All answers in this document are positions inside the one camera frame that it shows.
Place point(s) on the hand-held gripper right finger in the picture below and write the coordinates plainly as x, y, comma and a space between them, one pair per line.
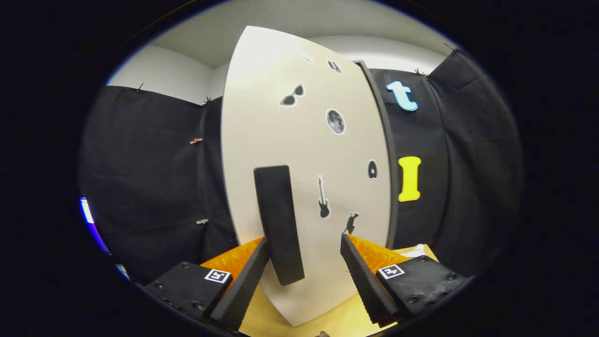
362, 281

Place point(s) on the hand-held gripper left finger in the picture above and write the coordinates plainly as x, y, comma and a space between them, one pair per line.
243, 285

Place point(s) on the beige cabinet door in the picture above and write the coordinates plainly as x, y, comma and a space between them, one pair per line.
299, 154

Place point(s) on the white crumpled object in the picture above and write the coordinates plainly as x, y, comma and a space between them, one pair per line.
416, 251

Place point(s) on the dark grey cabinet body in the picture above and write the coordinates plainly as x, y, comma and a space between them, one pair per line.
393, 187

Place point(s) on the black backdrop cloth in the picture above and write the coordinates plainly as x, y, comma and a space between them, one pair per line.
149, 187

